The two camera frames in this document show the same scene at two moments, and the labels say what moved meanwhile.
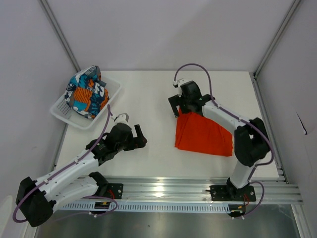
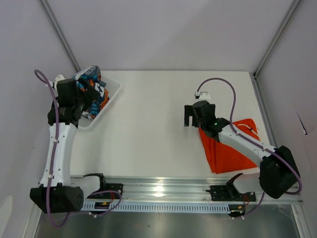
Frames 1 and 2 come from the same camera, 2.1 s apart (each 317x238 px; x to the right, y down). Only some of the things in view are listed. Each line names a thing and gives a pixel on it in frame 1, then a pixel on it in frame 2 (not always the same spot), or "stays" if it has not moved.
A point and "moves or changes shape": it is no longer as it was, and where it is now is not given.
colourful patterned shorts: x=86 y=93 stays
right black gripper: x=176 y=100 to x=188 y=112
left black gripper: x=139 y=141 to x=89 y=91
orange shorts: x=196 y=133 moves or changes shape
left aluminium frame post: x=60 y=34 stays
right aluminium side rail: x=268 y=128 stays
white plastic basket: x=62 y=108 stays
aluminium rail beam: x=186 y=189 stays
